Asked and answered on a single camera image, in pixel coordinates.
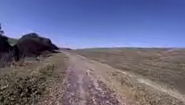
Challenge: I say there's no dry grass hillside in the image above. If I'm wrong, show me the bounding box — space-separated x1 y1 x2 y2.
61 32 185 105

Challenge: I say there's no brown gravel dirt path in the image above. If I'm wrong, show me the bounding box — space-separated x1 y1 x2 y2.
37 48 185 105

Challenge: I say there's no green grass field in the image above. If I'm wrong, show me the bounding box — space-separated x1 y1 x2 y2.
0 44 71 105

